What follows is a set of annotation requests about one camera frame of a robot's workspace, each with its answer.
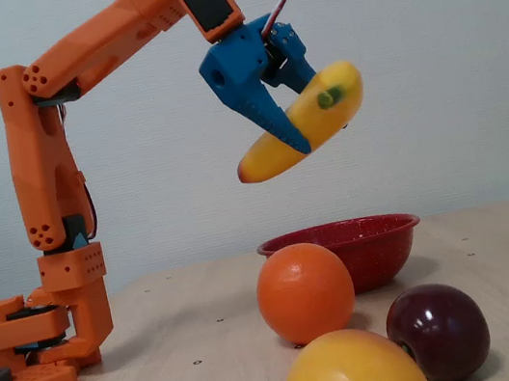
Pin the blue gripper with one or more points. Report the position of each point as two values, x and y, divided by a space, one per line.
237 62

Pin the yellow toy banana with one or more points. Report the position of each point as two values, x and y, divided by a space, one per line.
268 156

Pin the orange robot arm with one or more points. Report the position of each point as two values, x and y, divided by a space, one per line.
28 155

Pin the red speckled bowl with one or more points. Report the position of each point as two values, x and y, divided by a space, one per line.
377 253

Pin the orange toy fruit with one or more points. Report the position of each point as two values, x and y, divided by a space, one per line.
306 294

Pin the dark purple toy plum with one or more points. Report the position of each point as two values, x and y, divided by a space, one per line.
440 335

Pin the yellow orange toy peach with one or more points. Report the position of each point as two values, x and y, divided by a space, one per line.
349 375

